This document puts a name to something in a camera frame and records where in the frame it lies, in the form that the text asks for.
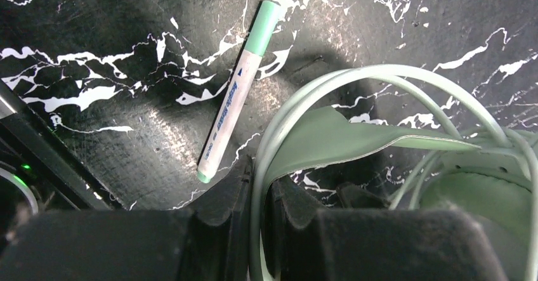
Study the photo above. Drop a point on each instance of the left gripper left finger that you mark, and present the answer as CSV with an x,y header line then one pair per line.
x,y
205,240

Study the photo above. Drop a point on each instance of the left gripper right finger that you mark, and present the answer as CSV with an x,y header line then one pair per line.
x,y
304,240

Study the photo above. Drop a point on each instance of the mint green gaming headphones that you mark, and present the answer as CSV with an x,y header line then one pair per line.
x,y
473,165

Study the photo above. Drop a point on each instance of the green capped white marker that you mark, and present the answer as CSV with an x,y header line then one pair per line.
x,y
240,83

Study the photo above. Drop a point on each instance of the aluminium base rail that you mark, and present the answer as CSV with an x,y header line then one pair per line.
x,y
46,157

